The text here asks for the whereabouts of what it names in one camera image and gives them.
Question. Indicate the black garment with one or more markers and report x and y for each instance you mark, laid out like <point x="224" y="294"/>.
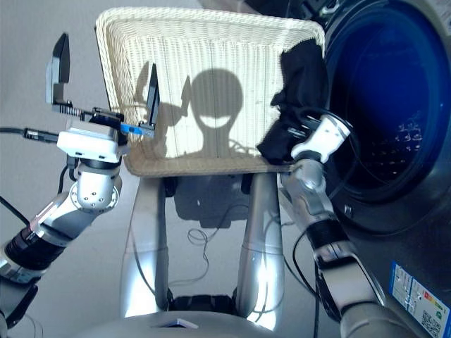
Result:
<point x="303" y="77"/>

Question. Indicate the pale woven basket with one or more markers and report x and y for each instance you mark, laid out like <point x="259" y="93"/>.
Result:
<point x="218" y="45"/>

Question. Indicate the grey washing machine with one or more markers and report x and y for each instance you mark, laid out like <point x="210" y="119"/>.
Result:
<point x="405" y="218"/>

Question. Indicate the colourful energy label sticker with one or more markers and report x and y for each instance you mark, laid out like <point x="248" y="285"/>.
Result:
<point x="417" y="299"/>

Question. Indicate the silver robot torso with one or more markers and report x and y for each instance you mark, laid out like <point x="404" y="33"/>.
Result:
<point x="176" y="327"/>

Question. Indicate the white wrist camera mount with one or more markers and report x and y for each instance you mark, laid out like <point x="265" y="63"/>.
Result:
<point x="327" y="137"/>
<point x="88" y="144"/>

